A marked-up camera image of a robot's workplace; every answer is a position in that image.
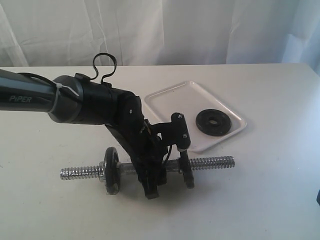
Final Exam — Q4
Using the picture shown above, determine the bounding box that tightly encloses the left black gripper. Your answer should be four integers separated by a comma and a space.
104, 93, 167, 200

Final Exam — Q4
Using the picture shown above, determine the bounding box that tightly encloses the chrome threaded dumbbell bar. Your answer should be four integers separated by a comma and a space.
60, 156, 236, 181

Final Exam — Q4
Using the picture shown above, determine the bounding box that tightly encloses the black weight plate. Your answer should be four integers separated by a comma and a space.
178, 150, 195, 189
195, 109, 232, 137
103, 147, 121, 195

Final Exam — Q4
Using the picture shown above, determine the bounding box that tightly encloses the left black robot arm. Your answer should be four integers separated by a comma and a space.
0, 70, 167, 199

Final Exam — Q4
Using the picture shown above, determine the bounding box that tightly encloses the chrome collar nut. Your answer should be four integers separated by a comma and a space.
98, 161, 106, 183

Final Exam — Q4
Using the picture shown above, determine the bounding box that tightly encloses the white rectangular tray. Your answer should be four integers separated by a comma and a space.
144, 81, 247, 153

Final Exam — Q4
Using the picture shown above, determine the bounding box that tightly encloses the dark object at table edge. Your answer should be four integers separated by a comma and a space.
316, 190, 320, 205

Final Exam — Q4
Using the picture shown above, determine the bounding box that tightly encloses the white curtain backdrop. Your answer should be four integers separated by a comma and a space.
0, 0, 320, 72

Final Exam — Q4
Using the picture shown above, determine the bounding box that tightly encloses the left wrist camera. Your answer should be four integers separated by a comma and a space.
150, 112, 191, 152

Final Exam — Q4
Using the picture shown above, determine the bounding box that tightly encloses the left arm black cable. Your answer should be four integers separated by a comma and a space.
88, 52, 118, 85

